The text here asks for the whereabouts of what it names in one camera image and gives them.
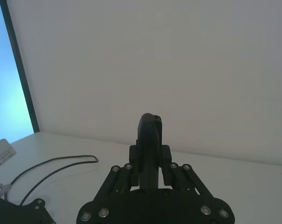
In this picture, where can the white table cloth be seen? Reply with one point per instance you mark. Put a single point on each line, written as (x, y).
(225, 182)

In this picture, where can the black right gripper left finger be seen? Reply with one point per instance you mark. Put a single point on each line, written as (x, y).
(145, 140)

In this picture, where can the black framed bright panel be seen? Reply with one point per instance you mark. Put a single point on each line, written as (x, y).
(5, 70)

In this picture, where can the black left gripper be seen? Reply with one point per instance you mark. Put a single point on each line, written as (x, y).
(26, 213)

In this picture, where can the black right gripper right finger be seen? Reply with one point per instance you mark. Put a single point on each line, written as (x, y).
(165, 155)

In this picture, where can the white power strip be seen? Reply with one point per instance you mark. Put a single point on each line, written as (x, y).
(2, 154)

